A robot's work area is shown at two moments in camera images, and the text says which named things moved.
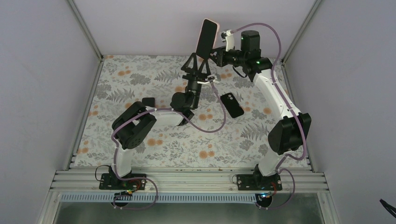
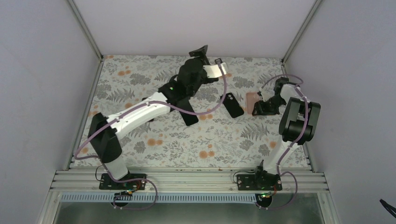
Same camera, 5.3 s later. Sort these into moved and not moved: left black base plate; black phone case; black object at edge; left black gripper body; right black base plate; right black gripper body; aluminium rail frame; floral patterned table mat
Moved: left black gripper body; right black gripper body
Not moved: black phone case; floral patterned table mat; black object at edge; aluminium rail frame; left black base plate; right black base plate
